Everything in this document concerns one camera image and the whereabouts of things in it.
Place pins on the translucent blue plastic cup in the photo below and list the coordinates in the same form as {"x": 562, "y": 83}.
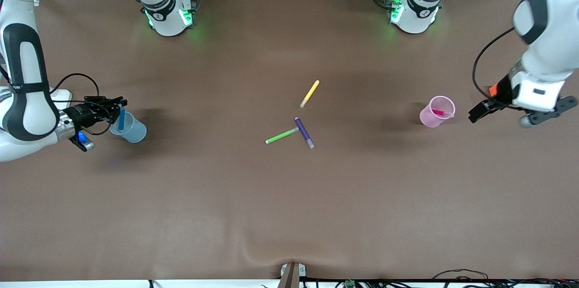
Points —
{"x": 131, "y": 129}

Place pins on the blue marker pen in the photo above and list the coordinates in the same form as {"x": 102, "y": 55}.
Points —
{"x": 121, "y": 120}

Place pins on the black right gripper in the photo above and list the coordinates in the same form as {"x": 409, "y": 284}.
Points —
{"x": 84, "y": 113}

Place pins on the translucent pink plastic cup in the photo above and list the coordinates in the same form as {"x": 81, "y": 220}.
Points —
{"x": 435, "y": 114}

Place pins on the yellow marker pen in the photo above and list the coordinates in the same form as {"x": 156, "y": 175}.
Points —
{"x": 310, "y": 93}

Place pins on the purple marker pen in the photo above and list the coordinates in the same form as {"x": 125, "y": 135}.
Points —
{"x": 304, "y": 132}

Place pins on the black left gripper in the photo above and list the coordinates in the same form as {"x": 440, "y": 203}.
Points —
{"x": 501, "y": 96}

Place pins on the green marker pen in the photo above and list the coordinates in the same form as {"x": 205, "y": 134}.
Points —
{"x": 282, "y": 135}

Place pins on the colourful puzzle cube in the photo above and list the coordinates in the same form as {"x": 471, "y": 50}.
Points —
{"x": 494, "y": 90}

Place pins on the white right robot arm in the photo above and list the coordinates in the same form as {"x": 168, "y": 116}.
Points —
{"x": 27, "y": 98}

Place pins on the pink marker pen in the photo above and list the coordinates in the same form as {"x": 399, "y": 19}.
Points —
{"x": 441, "y": 112}

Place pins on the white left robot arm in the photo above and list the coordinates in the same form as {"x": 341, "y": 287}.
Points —
{"x": 543, "y": 53}

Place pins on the white desk lamp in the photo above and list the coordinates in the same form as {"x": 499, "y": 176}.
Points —
{"x": 63, "y": 97}

